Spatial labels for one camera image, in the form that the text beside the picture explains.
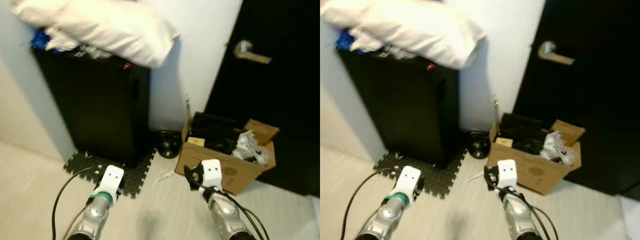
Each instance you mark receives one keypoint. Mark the black door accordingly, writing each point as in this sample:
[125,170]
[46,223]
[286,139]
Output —
[285,110]
[595,110]

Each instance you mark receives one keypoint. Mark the black cabinet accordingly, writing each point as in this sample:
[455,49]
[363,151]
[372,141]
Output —
[405,105]
[95,105]

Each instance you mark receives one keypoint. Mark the brown cardboard box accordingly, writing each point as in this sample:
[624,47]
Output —
[545,175]
[240,175]

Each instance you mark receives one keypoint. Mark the grey crumpled wrapper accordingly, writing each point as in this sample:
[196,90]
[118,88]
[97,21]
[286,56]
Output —
[400,52]
[94,52]

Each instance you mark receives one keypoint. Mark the blue cloth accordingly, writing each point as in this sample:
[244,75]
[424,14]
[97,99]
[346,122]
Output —
[345,41]
[41,41]

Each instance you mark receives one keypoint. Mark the white pillow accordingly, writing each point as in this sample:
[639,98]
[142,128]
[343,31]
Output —
[105,27]
[410,27]

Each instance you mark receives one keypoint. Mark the silver door stopper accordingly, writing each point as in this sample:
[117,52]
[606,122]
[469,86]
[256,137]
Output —
[189,110]
[496,111]

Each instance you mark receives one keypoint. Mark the white crumpled plastic bag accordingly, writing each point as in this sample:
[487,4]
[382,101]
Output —
[557,147]
[250,147]

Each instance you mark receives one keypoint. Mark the black cloth bundle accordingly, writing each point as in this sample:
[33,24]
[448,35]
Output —
[522,132]
[212,132]

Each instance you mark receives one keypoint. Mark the black round dome object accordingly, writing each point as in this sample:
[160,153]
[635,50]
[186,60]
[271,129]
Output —
[168,144]
[479,145]

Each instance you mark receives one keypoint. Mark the black foam puzzle mat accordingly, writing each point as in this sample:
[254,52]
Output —
[442,182]
[135,177]

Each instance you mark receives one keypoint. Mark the white paper scrap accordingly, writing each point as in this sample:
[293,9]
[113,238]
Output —
[164,176]
[475,176]

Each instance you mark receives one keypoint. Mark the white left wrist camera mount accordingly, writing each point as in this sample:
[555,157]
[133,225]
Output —
[112,180]
[410,181]

